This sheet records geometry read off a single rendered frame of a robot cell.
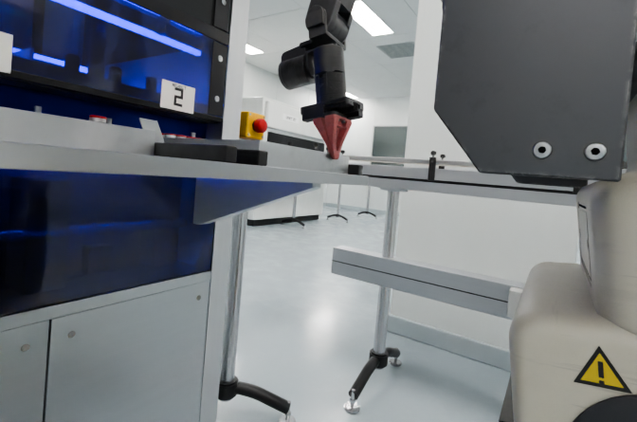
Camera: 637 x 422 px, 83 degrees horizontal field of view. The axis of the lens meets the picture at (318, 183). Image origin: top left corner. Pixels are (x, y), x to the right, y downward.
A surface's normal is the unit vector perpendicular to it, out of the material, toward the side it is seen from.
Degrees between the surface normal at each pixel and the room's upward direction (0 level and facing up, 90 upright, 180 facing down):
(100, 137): 90
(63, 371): 90
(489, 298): 90
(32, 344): 90
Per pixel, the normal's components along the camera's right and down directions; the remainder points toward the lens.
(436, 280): -0.55, -0.03
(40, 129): 0.83, 0.08
